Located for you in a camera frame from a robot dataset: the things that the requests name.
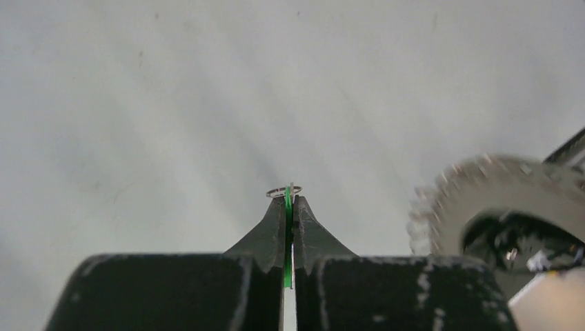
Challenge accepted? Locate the large metal keyring disc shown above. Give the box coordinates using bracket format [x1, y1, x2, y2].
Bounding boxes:
[406, 153, 585, 303]

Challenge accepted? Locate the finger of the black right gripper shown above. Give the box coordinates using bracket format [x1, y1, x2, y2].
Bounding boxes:
[544, 128, 584, 165]

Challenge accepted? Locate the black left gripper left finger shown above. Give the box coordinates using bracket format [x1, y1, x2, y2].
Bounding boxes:
[46, 198, 286, 330]

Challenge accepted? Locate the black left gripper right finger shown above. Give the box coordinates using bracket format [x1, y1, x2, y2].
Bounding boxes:
[292, 196, 517, 330]

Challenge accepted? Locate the small silver split ring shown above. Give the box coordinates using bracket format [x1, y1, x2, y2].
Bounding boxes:
[265, 184, 304, 199]

